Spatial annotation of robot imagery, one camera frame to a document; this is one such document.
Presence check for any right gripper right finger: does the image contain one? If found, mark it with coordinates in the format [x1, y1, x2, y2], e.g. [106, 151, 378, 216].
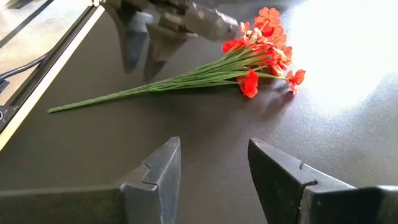
[248, 138, 398, 224]

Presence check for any black aluminium rig frame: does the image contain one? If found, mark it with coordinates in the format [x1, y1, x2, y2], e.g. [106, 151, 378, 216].
[0, 0, 105, 134]

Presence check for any red artificial flower bunch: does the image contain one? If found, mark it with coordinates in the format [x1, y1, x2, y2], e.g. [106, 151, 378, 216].
[47, 6, 307, 114]

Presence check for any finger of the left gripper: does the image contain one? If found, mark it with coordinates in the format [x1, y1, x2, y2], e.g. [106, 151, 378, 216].
[142, 29, 187, 83]
[104, 2, 153, 74]

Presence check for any black floor cable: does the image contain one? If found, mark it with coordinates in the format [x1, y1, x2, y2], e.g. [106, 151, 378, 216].
[0, 54, 47, 94]

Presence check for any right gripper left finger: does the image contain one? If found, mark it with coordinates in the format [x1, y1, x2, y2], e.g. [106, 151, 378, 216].
[0, 136, 182, 224]

